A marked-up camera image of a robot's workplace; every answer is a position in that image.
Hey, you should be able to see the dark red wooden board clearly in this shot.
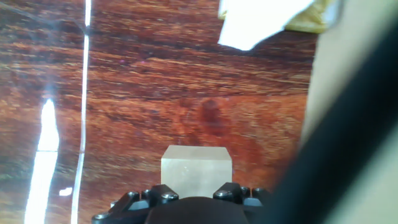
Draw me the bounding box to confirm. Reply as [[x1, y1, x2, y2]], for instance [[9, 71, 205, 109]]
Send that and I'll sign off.
[[0, 0, 318, 224]]

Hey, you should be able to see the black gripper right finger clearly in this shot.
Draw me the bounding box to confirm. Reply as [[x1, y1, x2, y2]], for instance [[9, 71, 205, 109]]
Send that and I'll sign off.
[[213, 182, 271, 224]]

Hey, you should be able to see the brown cardboard sheet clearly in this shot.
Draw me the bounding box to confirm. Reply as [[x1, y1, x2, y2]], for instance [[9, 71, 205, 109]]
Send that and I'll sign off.
[[300, 0, 398, 224]]

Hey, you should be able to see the light wooden block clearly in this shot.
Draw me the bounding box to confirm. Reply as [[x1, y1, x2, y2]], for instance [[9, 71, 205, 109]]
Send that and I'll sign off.
[[160, 144, 233, 198]]

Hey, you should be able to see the black cable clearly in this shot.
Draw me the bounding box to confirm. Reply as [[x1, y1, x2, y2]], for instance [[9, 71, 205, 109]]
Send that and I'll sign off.
[[257, 18, 398, 224]]

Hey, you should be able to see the gold tissue pack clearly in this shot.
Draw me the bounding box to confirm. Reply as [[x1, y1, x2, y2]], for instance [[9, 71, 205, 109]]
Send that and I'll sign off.
[[217, 0, 340, 52]]

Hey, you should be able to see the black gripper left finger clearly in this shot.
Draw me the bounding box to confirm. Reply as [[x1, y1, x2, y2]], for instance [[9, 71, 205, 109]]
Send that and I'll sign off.
[[91, 184, 180, 224]]

